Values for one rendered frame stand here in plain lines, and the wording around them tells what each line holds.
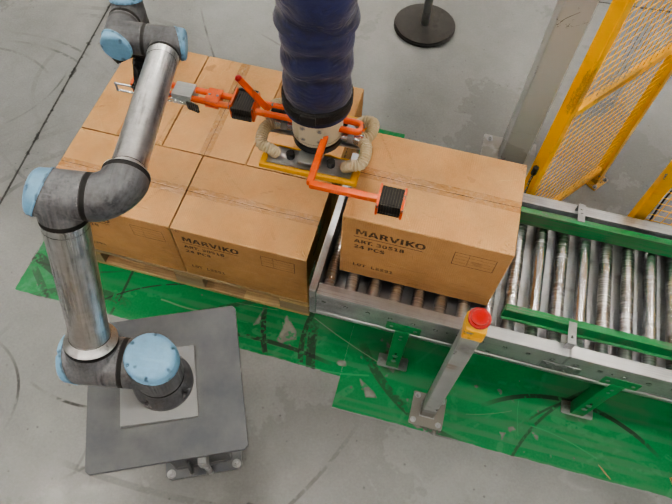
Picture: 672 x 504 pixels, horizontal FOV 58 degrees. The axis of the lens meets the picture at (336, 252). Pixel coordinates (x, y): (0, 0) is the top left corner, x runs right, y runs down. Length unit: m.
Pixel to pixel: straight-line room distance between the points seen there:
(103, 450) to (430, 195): 1.36
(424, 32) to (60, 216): 3.10
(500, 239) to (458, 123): 1.67
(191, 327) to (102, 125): 1.24
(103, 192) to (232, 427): 0.92
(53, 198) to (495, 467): 2.10
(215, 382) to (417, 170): 1.03
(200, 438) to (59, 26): 3.15
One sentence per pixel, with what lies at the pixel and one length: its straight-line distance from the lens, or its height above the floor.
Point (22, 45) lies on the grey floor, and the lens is 4.49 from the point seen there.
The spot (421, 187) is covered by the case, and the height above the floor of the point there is 0.95.
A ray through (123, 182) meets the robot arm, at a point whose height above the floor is 1.58.
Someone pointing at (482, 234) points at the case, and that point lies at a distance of 2.15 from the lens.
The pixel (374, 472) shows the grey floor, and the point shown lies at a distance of 2.78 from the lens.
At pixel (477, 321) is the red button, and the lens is 1.89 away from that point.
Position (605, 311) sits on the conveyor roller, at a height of 0.55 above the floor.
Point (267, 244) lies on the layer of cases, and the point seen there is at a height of 0.54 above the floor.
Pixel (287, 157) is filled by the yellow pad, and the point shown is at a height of 1.10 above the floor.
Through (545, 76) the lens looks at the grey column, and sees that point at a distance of 3.08.
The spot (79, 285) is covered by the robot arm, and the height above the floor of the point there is 1.32.
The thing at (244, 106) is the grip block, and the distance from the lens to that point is 2.09.
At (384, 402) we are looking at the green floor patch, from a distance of 2.85.
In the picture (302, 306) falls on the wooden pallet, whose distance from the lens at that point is 2.89.
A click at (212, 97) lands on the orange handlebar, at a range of 2.14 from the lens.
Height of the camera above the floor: 2.72
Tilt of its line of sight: 60 degrees down
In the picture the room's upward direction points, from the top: 3 degrees clockwise
